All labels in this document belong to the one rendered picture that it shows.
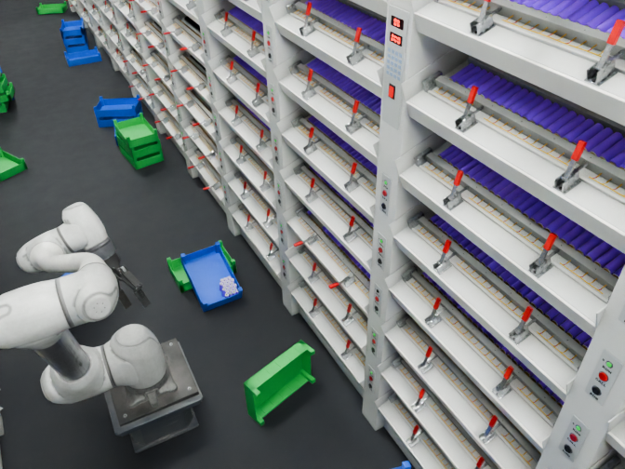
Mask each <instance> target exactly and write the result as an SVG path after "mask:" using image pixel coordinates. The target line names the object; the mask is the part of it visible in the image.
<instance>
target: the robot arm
mask: <svg viewBox="0 0 625 469"><path fill-rule="evenodd" d="M62 220H63V221H64V223H63V224H62V225H61V226H59V227H57V228H55V229H53V230H50V231H47V232H45V233H43V234H40V235H39V236H37V237H36V238H34V239H32V240H31V241H29V242H28V243H26V244H25V245H24V246H23V247H22V248H21V249H20V250H19V251H18V253H17V257H16V260H17V264H18V266H19V267H20V269H21V270H23V271H24V272H27V273H39V272H42V271H45V272H49V273H73V274H70V275H66V276H63V277H59V278H56V279H52V280H47V281H41V282H37V283H33V284H31V285H28V286H24V287H21V288H17V289H14V290H11V291H9V292H7V293H4V294H2V295H0V349H11V348H17V349H29V350H35V351H36V352H37V353H38V354H39V355H40V356H41V357H42V358H43V359H44V360H45V361H46V362H47V363H48V366H47V367H46V369H45V370H44V371H43V373H42V376H41V380H40V383H41V388H42V391H43V393H44V395H45V397H46V399H47V400H49V401H51V402H52V403H56V404H72V403H75V402H79V401H82V400H85V399H88V398H90V397H92V396H95V395H99V394H101V393H104V392H106V391H108V390H110V389H112V388H114V387H116V386H125V388H126V395H127V406H128V407H129V408H131V409H133V408H135V407H136V406H137V405H138V404H140V403H143V402H145V401H148V400H149V401H150V403H151V405H152V407H153V408H155V407H157V406H158V405H159V404H158V396H160V395H164V394H167V393H174V392H176V391H177V390H178V386H177V385H176V384H175V382H174V381H173V378H172V375H171V372H170V369H169V366H168V363H167V355H165V354H164V353H163V350H162V347H161V345H160V343H159V341H158V340H157V338H156V337H155V335H154V334H153V333H152V332H151V331H150V330H149V329H148V328H146V327H144V326H143V325H140V324H131V325H127V326H124V327H122V328H120V329H118V330H117V331H116V332H115V333H114V335H113V336H112V338H111V339H110V340H109V341H108V342H106V343H105V344H104V345H101V346H98V347H94V348H93V347H87V346H84V345H80V344H79V343H78V342H77V340H76V339H75V337H74V336H73V334H72V333H71V332H70V331H69V328H73V327H76V326H79V325H82V324H85V323H88V322H96V321H101V320H102V319H105V318H106V317H108V316H109V315H110V314H111V313H112V312H113V310H114V308H115V306H116V304H117V302H118V300H119V301H120V302H121V303H122V305H123V306H124V308H125V309H127V308H128V307H129V306H131V305H132V303H131V302H130V300H129V299H128V297H127V296H126V294H125V292H124V291H123V290H122V289H121V288H120V284H119V280H120V281H123V282H124V283H126V284H127V285H128V286H129V287H130V288H132V289H133V290H134V294H135V295H136V297H137V298H138V300H139V301H140V304H141V305H142V307H143V308H146V307H147V306H148V305H150V304H151V302H150V301H149V299H148V298H147V296H146V295H145V293H144V292H143V290H142V288H141V287H143V285H142V284H141V282H140V281H139V280H138V279H137V278H136V277H135V276H134V275H133V274H131V273H130V272H129V271H128V269H127V268H126V266H125V265H124V266H122V267H121V266H120V265H119V262H120V261H121V260H120V258H119V257H118V255H117V254H116V252H115V251H116V248H115V246H114V245H113V243H112V241H111V240H110V238H109V236H108V235H107V233H106V230H105V227H104V225H103V224H102V222H101V220H100V218H99V217H98V216H97V214H96V213H95V212H94V211H93V210H92V209H91V208H90V207H89V206H88V205H87V204H85V203H83V202H77V203H74V204H72V205H70V206H68V207H67V208H65V209H64V210H63V211H62ZM80 249H84V250H85V251H86V252H82V253H74V252H76V251H77V250H80Z"/></svg>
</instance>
